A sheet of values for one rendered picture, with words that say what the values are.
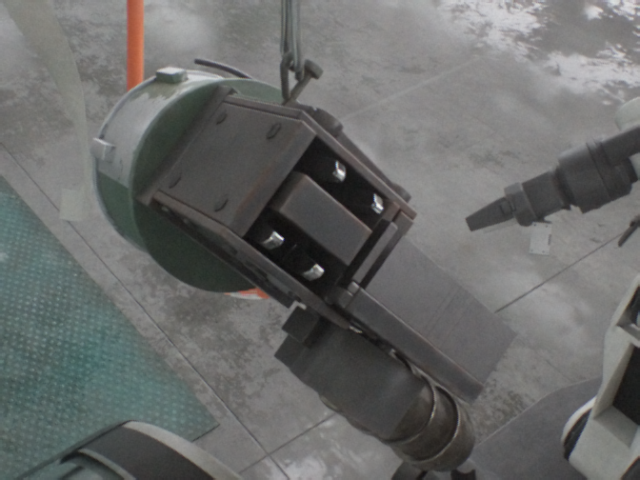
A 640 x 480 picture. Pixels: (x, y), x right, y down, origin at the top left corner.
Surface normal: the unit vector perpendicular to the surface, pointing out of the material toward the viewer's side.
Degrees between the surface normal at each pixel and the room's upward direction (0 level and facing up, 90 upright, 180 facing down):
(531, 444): 0
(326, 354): 34
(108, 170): 72
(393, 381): 62
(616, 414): 4
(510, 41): 0
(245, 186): 43
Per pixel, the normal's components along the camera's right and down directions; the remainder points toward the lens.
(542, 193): -0.33, -0.01
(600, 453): -0.74, 0.17
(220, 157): -0.68, -0.55
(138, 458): -0.35, -0.91
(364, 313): 0.46, 0.21
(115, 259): 0.00, -0.74
